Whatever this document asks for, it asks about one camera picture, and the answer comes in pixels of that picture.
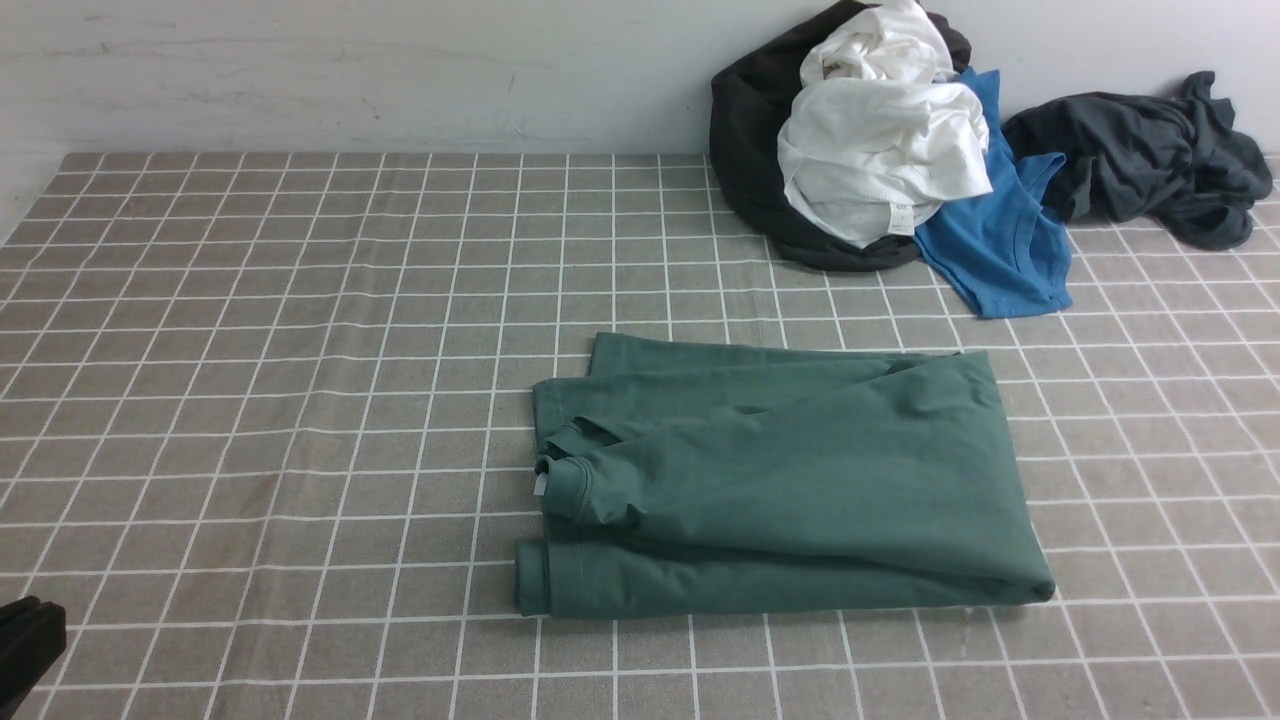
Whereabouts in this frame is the grey checkered tablecloth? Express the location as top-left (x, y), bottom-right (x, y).
top-left (1, 152), bottom-right (1279, 719)

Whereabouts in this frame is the dark grey crumpled shirt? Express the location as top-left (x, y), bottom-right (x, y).
top-left (1002, 70), bottom-right (1274, 251)

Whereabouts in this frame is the white crumpled shirt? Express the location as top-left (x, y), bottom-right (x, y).
top-left (778, 1), bottom-right (992, 249)

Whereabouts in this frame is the blue t-shirt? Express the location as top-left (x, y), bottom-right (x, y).
top-left (914, 69), bottom-right (1073, 319)

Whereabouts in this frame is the black crumpled garment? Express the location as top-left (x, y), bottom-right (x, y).
top-left (709, 1), bottom-right (972, 273)

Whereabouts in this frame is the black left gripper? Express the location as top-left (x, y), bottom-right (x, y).
top-left (1, 596), bottom-right (67, 716)

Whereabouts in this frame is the green long-sleeved shirt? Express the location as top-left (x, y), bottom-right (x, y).
top-left (515, 332), bottom-right (1056, 620)

